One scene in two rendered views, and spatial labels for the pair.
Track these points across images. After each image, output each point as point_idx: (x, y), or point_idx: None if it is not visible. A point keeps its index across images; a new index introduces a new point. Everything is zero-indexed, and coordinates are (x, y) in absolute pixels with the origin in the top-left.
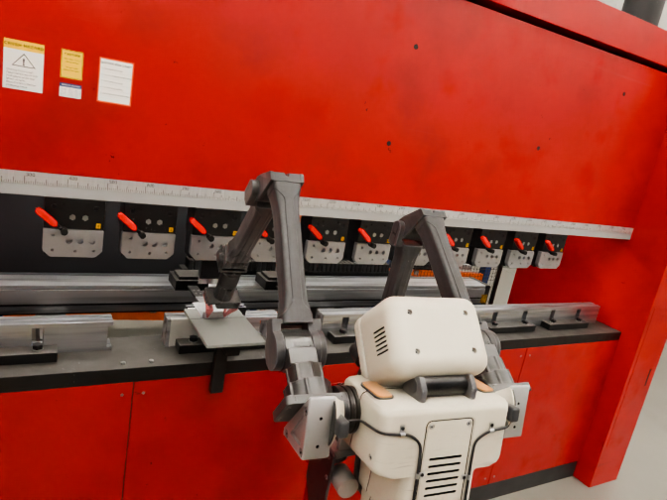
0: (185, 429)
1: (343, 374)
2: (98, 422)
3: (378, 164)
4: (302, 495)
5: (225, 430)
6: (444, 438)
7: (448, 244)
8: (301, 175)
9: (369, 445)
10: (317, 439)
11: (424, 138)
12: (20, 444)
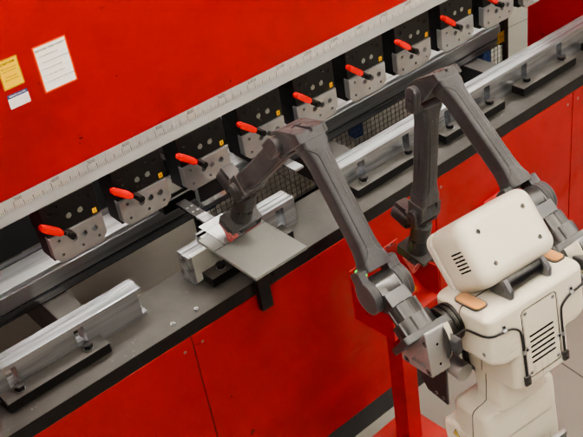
0: (250, 353)
1: (382, 225)
2: (173, 385)
3: None
4: (378, 356)
5: (286, 335)
6: (536, 317)
7: (474, 103)
8: (323, 123)
9: (481, 347)
10: (439, 359)
11: None
12: (118, 435)
